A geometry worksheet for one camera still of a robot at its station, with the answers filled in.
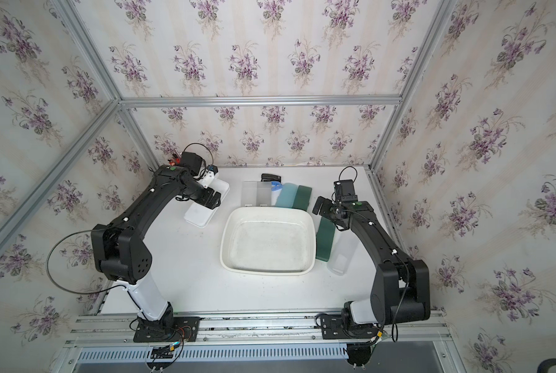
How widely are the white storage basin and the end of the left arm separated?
0.48 ft

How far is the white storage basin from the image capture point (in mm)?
877

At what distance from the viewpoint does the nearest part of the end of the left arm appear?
Answer: 78 cm
